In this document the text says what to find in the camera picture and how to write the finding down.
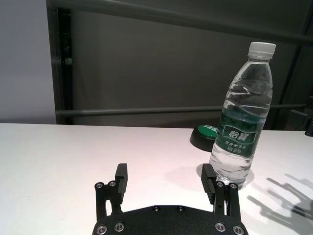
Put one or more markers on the grey horizontal rail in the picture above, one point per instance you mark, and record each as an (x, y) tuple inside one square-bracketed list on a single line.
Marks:
[(146, 111)]

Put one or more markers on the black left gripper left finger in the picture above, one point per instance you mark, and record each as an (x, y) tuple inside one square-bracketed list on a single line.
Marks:
[(119, 188)]

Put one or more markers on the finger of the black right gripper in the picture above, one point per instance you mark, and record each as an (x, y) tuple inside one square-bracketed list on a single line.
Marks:
[(308, 124)]

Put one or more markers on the green push button black base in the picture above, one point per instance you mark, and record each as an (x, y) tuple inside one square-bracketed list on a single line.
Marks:
[(203, 139)]

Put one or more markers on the grey slanted beam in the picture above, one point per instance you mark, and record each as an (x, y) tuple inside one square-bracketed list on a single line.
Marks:
[(171, 17)]

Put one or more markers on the clear water bottle green label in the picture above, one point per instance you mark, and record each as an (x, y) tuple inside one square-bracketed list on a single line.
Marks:
[(238, 137)]

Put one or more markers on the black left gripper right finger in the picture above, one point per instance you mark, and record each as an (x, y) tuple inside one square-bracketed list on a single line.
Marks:
[(210, 183)]

